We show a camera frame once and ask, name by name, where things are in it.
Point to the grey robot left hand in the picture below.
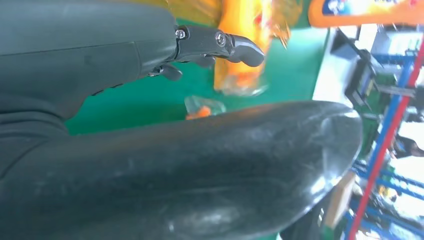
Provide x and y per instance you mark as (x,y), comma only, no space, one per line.
(82,43)

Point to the orange detergent bottle clear cap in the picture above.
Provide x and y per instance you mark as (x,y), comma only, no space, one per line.
(364,15)
(242,39)
(205,107)

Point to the green table mat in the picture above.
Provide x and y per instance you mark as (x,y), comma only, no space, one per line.
(149,99)

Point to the yellow plastic sheet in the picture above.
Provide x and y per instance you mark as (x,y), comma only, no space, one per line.
(288,16)

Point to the long white table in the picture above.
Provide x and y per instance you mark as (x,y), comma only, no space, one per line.
(331,79)

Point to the tablet in blue cover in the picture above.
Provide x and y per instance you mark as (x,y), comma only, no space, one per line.
(341,44)

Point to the black handheld controller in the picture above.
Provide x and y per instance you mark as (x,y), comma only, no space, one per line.
(357,86)

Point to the blue metal rack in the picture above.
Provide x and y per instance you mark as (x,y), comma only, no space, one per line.
(380,132)

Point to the red pole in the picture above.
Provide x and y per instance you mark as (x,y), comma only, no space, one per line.
(381,155)

